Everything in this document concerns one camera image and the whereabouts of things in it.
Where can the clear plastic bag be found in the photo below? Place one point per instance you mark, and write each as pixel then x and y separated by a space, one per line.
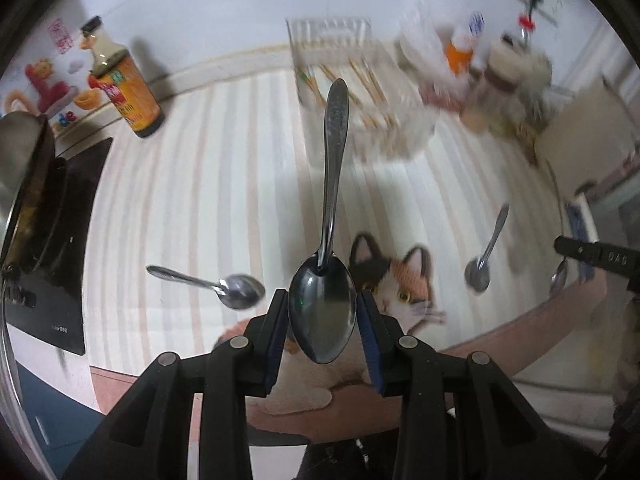
pixel 420 25

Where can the colourful wall stickers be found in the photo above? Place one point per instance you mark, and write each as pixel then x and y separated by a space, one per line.
pixel 45 90

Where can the dark soy sauce bottle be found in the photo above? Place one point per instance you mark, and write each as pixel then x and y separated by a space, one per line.
pixel 130 100

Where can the blue smartphone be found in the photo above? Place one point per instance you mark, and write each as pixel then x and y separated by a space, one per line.
pixel 580 225

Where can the clear seasoning jar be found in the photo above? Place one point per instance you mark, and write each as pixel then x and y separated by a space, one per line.
pixel 536 80

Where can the clear vinegar bottle black cap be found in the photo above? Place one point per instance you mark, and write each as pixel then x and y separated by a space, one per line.
pixel 102 42

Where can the clear plastic basket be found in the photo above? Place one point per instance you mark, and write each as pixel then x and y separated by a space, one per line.
pixel 350 35

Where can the person's dark trousers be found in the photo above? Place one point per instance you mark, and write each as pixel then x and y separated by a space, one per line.
pixel 350 460

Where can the striped cat print mat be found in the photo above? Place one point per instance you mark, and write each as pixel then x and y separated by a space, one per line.
pixel 200 185

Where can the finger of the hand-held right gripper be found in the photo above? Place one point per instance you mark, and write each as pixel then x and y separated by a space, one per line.
pixel 575 247

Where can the spice jar beige lid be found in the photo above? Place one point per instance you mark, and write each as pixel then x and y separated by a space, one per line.
pixel 492 85

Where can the red seal wall sticker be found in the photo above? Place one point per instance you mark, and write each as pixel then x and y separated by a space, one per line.
pixel 60 35

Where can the cream electric kettle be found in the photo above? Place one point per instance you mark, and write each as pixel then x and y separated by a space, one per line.
pixel 580 130

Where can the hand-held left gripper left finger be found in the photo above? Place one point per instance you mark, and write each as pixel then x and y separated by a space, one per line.
pixel 276 345

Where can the blue cabinet door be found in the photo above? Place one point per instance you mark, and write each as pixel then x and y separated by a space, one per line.
pixel 55 410

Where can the steel wok lid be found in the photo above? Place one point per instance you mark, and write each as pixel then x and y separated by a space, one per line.
pixel 20 155

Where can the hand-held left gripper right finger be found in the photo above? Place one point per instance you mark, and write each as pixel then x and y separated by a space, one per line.
pixel 371 345

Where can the glass sliding door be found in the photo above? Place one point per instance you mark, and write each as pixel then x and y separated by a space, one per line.
pixel 625 180

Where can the black glass gas stove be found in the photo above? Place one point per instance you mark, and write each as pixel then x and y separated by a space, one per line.
pixel 75 240

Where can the set of wooden chopsticks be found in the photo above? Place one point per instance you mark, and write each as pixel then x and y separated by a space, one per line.
pixel 372 85

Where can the metal spoon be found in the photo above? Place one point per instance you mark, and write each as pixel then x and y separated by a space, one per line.
pixel 477 275
pixel 557 280
pixel 322 310
pixel 242 291

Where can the dark sauce bottle red cap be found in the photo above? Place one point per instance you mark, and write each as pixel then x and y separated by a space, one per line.
pixel 526 22

